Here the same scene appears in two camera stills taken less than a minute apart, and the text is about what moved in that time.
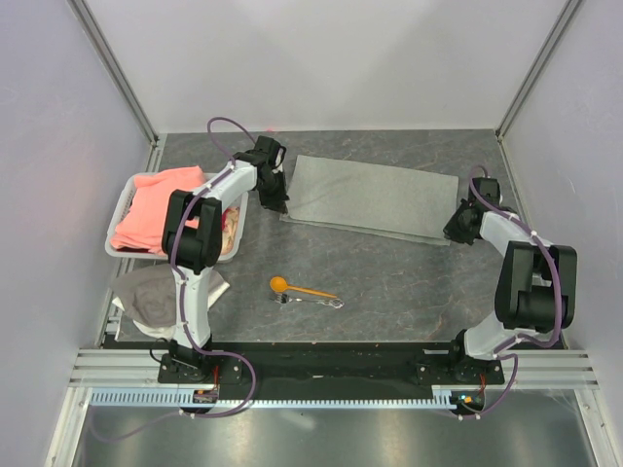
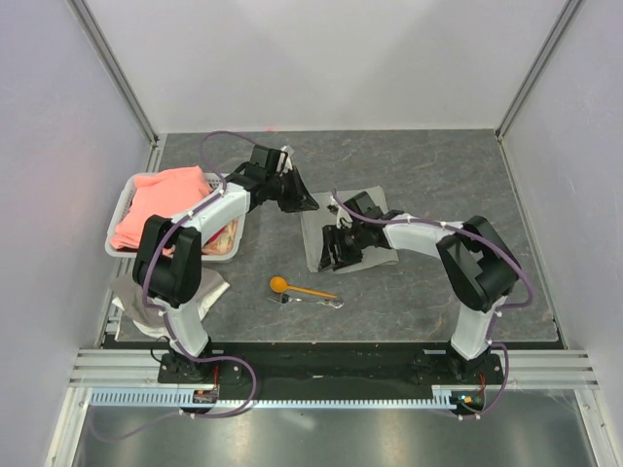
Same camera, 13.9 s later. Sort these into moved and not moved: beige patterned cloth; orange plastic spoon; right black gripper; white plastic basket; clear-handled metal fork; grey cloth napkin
Moved: right black gripper; grey cloth napkin
Not moved: beige patterned cloth; orange plastic spoon; white plastic basket; clear-handled metal fork
